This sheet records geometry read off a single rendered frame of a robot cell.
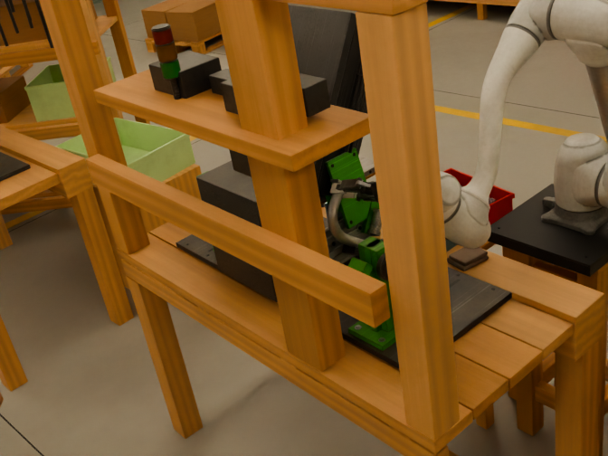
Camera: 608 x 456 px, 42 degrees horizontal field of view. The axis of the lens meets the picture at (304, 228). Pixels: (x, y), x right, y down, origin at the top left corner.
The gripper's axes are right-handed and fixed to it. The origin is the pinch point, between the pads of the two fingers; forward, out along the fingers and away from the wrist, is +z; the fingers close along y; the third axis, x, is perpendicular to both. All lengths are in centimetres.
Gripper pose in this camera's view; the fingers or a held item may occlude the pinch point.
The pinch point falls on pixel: (344, 190)
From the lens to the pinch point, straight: 223.7
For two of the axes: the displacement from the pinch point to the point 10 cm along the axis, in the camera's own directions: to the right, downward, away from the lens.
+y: -7.5, -3.4, -5.6
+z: -5.8, -0.4, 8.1
